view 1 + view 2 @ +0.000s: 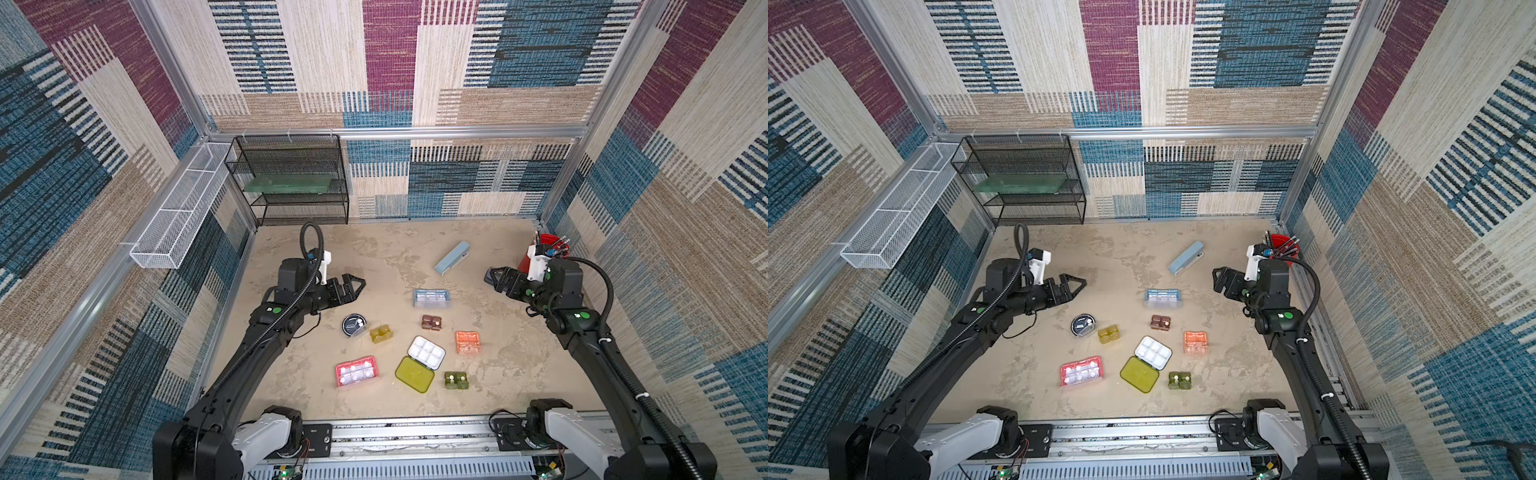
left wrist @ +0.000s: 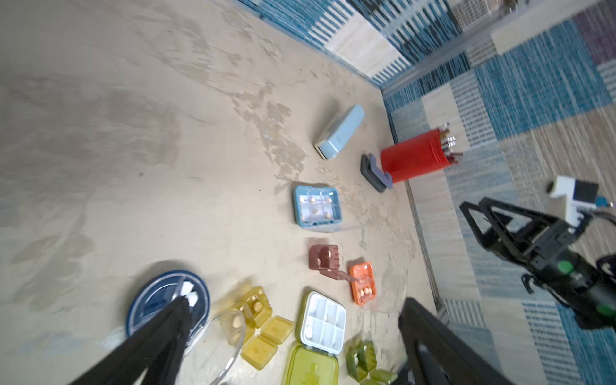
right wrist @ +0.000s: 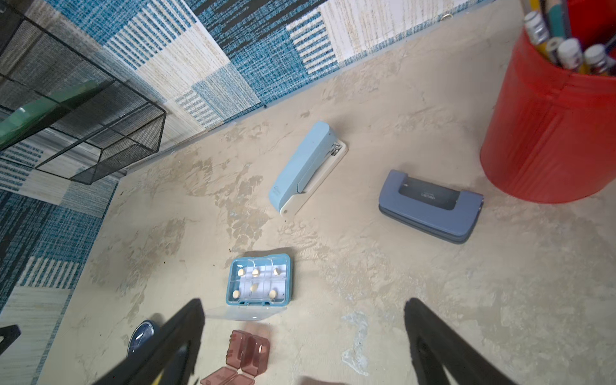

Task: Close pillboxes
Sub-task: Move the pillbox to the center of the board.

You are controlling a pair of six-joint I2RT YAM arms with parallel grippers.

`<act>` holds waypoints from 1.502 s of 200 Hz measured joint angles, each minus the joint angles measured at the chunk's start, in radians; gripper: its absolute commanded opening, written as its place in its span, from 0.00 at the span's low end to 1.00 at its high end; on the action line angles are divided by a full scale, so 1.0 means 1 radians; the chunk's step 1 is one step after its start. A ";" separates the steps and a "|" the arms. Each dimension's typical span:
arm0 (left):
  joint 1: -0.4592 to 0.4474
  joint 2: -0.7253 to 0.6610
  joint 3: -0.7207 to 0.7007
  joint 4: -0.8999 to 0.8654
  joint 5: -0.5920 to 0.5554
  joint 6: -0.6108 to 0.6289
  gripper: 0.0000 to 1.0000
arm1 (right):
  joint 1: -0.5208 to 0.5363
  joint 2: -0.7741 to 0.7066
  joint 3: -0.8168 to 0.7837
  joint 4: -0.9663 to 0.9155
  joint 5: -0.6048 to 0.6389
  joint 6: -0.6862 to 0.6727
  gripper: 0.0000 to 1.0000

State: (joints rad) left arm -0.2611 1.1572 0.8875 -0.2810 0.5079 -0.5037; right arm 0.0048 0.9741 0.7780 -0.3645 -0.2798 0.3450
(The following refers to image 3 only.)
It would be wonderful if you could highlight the black wire mesh shelf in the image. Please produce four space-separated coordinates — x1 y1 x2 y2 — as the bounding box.
1 1 167 184

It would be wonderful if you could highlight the round dark blue pillbox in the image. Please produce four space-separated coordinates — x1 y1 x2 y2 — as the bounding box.
127 320 158 356

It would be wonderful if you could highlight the light blue stapler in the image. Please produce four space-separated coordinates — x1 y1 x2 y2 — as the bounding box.
269 121 348 221

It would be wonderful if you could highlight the red pen cup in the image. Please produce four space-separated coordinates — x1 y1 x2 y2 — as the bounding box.
480 31 615 204

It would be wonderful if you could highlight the blue six-compartment pillbox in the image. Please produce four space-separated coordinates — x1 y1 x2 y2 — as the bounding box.
205 253 293 322

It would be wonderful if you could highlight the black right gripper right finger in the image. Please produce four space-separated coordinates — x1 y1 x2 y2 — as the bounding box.
404 298 513 384

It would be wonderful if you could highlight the maroon two-compartment pillbox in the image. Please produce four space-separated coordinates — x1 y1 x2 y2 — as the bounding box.
200 330 270 385

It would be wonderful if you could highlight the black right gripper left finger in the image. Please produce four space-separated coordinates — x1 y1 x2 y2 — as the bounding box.
96 298 205 384

